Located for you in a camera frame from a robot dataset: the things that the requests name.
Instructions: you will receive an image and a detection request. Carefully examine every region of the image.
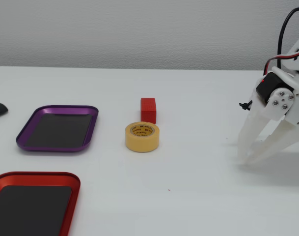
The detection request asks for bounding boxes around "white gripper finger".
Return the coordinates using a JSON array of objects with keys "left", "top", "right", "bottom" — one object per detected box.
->
[
  {"left": 237, "top": 88, "right": 295, "bottom": 164},
  {"left": 246, "top": 115, "right": 299, "bottom": 165}
]

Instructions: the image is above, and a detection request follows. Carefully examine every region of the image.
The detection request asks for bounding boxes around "white gripper body with motor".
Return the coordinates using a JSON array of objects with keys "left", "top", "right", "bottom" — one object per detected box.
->
[{"left": 255, "top": 65, "right": 299, "bottom": 126}]

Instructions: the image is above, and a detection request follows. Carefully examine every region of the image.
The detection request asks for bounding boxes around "red textured block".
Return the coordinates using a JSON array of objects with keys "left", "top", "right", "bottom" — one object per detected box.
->
[{"left": 140, "top": 97, "right": 157, "bottom": 124}]

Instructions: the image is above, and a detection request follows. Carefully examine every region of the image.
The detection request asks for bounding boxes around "yellow masking tape roll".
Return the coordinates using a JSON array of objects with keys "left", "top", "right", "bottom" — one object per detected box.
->
[{"left": 125, "top": 121, "right": 161, "bottom": 153}]

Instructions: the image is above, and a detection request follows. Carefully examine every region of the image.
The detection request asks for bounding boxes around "purple metal tray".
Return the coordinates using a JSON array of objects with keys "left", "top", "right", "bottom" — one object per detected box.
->
[{"left": 15, "top": 105, "right": 99, "bottom": 153}]

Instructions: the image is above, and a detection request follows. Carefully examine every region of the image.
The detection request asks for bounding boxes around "red metal tray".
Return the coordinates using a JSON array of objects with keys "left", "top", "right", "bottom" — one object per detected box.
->
[{"left": 0, "top": 171, "right": 82, "bottom": 236}]

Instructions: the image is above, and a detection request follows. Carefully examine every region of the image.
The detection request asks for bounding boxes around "red white black servo wire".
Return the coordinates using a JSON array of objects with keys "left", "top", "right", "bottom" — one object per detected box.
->
[{"left": 263, "top": 47, "right": 299, "bottom": 76}]

